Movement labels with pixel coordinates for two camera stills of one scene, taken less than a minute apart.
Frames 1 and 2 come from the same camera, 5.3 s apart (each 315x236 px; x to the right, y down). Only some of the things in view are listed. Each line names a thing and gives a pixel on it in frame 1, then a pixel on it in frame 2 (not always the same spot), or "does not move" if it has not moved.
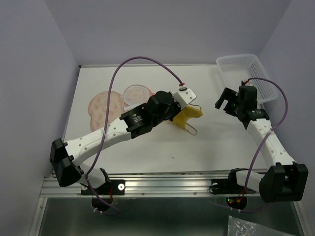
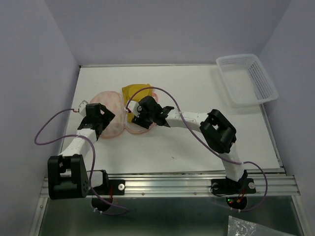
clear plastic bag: x=237 y=227 does not move
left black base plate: x=112 y=187 does not move
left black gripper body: x=173 y=108 to x=101 y=118
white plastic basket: x=235 y=69 does not move
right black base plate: x=229 y=187 does not move
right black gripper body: x=239 y=107 to x=144 y=120
